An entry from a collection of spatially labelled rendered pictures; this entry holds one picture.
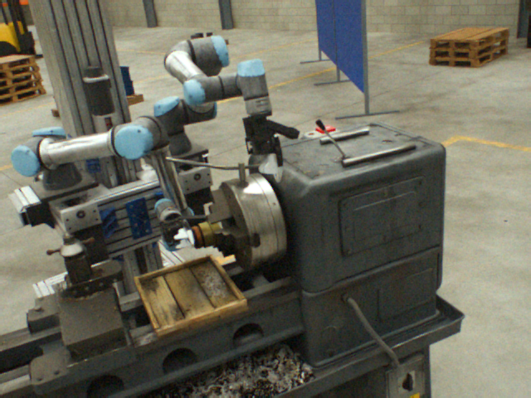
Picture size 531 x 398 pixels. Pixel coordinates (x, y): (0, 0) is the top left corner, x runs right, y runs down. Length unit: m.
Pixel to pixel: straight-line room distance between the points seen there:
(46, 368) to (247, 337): 0.65
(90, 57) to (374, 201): 1.31
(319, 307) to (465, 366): 1.17
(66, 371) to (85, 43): 1.32
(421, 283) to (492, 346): 1.00
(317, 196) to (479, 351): 1.56
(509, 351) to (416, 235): 1.17
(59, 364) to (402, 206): 1.18
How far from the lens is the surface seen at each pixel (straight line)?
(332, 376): 1.93
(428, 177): 1.91
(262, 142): 1.56
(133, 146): 1.87
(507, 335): 3.08
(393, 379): 2.18
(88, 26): 2.38
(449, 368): 2.84
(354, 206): 1.75
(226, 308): 1.73
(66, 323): 1.74
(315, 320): 1.88
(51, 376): 1.68
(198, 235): 1.75
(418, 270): 2.05
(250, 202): 1.68
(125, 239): 2.38
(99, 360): 1.65
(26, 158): 2.08
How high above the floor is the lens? 1.89
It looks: 24 degrees down
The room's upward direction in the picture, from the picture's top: 7 degrees counter-clockwise
